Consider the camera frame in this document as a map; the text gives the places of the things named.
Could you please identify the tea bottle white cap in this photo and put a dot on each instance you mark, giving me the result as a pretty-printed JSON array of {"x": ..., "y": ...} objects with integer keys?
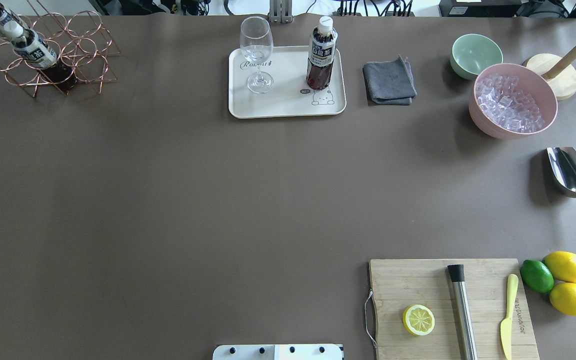
[{"x": 323, "y": 41}]

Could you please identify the copper wire bottle basket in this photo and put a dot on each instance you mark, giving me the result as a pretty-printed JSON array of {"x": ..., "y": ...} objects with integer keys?
[{"x": 83, "y": 48}]

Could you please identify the cream serving tray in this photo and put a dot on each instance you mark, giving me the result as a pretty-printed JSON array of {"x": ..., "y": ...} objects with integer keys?
[{"x": 290, "y": 95}]

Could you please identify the dark grey folded cloth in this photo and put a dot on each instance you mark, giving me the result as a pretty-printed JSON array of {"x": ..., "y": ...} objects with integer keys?
[{"x": 390, "y": 82}]

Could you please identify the clear wine glass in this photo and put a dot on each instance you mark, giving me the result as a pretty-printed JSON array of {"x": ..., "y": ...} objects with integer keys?
[{"x": 256, "y": 44}]

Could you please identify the wooden cutting board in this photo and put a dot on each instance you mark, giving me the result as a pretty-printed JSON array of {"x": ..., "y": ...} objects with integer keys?
[{"x": 397, "y": 284}]

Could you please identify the half lemon slice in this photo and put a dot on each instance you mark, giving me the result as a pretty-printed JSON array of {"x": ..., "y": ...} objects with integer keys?
[{"x": 418, "y": 320}]

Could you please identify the steel muddler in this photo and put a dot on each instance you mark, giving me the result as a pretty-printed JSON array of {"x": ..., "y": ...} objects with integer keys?
[{"x": 465, "y": 323}]

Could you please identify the green bowl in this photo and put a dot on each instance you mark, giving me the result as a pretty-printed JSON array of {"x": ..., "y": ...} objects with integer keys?
[{"x": 472, "y": 53}]

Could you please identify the pink bowl with ice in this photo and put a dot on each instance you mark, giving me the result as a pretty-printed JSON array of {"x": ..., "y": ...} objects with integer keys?
[{"x": 510, "y": 101}]

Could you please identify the yellow plastic knife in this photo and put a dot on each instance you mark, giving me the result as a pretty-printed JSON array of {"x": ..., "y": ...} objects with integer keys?
[{"x": 506, "y": 325}]

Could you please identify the green lime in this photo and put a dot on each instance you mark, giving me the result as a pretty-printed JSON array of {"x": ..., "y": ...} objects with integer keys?
[{"x": 536, "y": 276}]

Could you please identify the wooden glass tree stand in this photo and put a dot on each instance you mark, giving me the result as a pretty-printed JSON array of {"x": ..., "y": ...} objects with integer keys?
[{"x": 558, "y": 72}]

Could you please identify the yellow lemon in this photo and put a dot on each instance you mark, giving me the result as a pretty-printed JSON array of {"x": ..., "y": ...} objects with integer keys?
[
  {"x": 562, "y": 265},
  {"x": 563, "y": 298}
]

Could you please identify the aluminium frame post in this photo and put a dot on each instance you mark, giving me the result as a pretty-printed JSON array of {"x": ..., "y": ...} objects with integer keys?
[{"x": 280, "y": 12}]

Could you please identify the white pillar mount base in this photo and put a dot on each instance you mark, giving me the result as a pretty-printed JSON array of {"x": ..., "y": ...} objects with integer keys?
[{"x": 295, "y": 351}]

